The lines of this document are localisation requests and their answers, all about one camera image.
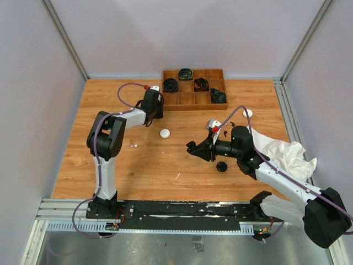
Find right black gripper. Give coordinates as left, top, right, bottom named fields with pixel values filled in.
left=191, top=132, right=241, bottom=162

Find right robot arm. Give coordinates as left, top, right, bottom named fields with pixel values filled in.
left=186, top=126, right=352, bottom=248

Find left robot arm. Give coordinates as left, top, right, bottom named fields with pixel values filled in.
left=86, top=86, right=164, bottom=219

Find white charging case centre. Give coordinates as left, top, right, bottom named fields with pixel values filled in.
left=160, top=129, right=170, bottom=139

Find white charging case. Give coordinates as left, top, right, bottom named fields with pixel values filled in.
left=243, top=109, right=253, bottom=118
left=160, top=129, right=170, bottom=139

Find white charging case right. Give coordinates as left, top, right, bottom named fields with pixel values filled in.
left=243, top=109, right=253, bottom=118

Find wooden compartment tray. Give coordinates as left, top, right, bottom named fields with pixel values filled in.
left=162, top=68, right=228, bottom=111

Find crumpled white cloth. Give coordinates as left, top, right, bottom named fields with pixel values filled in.
left=252, top=129, right=317, bottom=181

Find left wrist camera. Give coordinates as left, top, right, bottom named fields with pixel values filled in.
left=150, top=86, right=160, bottom=92

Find black coiled strap left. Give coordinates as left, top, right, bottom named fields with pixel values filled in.
left=162, top=77, right=180, bottom=93

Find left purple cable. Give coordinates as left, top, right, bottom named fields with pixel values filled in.
left=72, top=82, right=151, bottom=239

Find purple cable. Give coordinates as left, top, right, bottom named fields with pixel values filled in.
left=213, top=104, right=353, bottom=236
left=72, top=82, right=151, bottom=239

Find green coiled strap top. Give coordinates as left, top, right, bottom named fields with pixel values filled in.
left=177, top=67, right=194, bottom=81

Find dark green coiled strap right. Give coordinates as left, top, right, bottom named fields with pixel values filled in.
left=210, top=88, right=227, bottom=104

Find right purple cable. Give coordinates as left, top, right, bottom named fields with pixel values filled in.
left=213, top=104, right=353, bottom=236

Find black orange coiled strap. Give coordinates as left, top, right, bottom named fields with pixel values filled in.
left=193, top=77, right=209, bottom=92

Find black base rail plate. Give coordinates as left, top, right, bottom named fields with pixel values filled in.
left=86, top=200, right=271, bottom=232

